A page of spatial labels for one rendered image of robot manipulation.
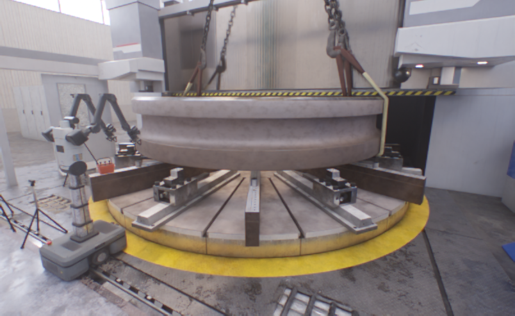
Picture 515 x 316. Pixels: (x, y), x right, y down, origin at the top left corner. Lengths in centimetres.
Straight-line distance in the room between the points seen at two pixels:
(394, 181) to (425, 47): 181
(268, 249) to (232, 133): 145
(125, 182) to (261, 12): 473
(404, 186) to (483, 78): 191
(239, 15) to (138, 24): 240
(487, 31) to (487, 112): 229
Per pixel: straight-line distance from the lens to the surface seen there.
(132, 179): 413
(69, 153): 294
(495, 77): 475
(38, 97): 1258
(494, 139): 584
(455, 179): 588
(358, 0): 577
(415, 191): 395
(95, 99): 729
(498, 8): 425
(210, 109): 297
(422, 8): 414
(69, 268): 312
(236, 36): 660
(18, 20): 1816
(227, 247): 288
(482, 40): 371
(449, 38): 366
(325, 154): 319
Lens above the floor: 178
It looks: 12 degrees down
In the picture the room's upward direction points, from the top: straight up
